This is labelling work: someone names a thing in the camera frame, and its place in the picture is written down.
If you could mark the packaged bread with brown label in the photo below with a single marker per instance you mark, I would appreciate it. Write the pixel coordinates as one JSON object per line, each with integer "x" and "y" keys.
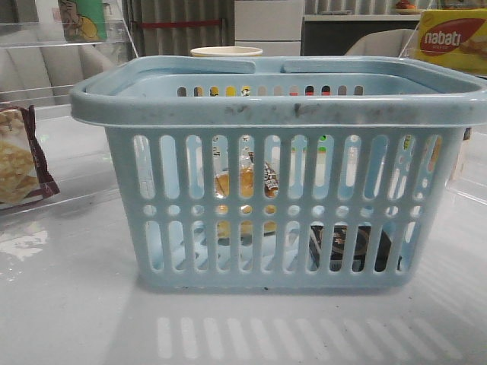
{"x": 246, "y": 188}

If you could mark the light blue plastic basket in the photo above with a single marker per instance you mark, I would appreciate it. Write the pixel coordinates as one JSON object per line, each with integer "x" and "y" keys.
{"x": 357, "y": 140}

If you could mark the white cabinet in background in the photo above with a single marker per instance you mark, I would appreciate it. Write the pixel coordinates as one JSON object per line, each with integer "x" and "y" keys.
{"x": 272, "y": 26}

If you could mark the beige chair in background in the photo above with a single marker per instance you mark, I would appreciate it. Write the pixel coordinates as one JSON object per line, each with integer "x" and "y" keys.
{"x": 391, "y": 43}

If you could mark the maroon cracker snack bag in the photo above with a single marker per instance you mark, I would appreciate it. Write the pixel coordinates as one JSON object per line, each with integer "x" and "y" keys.
{"x": 25, "y": 178}

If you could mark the green cartoon snack package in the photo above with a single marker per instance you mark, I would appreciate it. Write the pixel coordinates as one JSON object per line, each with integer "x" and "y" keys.
{"x": 83, "y": 20}

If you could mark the clear acrylic shelf left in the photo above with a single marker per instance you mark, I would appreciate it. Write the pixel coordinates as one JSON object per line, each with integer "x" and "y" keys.
{"x": 39, "y": 66}

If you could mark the yellow nabati wafer box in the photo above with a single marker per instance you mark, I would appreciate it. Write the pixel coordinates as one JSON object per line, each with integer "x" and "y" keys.
{"x": 453, "y": 39}

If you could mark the clear acrylic stand right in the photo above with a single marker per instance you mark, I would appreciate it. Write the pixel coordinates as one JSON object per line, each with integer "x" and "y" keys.
{"x": 468, "y": 177}

